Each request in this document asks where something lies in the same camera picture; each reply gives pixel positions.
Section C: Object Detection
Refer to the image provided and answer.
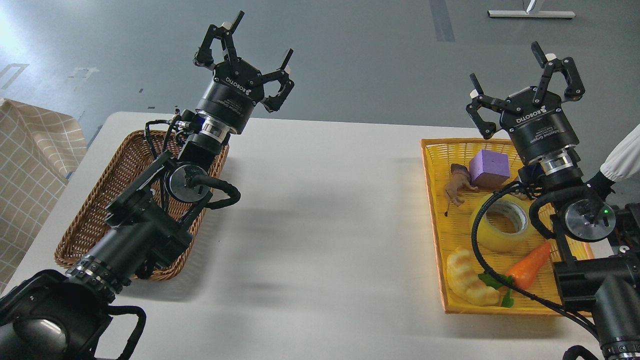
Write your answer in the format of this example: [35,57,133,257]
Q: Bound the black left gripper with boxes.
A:
[193,10,295,135]

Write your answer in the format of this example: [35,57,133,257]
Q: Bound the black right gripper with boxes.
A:
[466,41,586,164]

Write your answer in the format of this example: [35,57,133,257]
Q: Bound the yellow tape roll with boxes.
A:
[477,194,534,253]

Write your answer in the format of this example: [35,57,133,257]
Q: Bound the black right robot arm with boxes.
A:
[466,42,640,360]

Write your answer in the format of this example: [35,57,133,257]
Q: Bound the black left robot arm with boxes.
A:
[1,11,295,360]

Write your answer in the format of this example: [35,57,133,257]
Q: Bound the purple foam cube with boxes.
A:
[469,149,511,189]

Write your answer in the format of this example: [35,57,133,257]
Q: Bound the white metal stand base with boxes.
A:
[487,0,576,19]

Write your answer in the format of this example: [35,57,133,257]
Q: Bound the yellow plastic basket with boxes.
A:
[421,137,595,316]

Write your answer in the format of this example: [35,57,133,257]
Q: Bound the brown toy animal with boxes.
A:
[444,163,479,217]

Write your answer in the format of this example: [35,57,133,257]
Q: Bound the brown wicker basket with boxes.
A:
[54,129,229,281]

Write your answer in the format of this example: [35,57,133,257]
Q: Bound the orange toy carrot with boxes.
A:
[478,241,552,308]

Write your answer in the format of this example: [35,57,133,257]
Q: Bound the yellow toy croissant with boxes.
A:
[445,246,500,306]

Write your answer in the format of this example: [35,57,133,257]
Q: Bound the beige checkered cloth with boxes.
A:
[0,98,87,290]

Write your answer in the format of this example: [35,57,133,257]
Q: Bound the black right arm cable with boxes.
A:
[471,181,601,341]

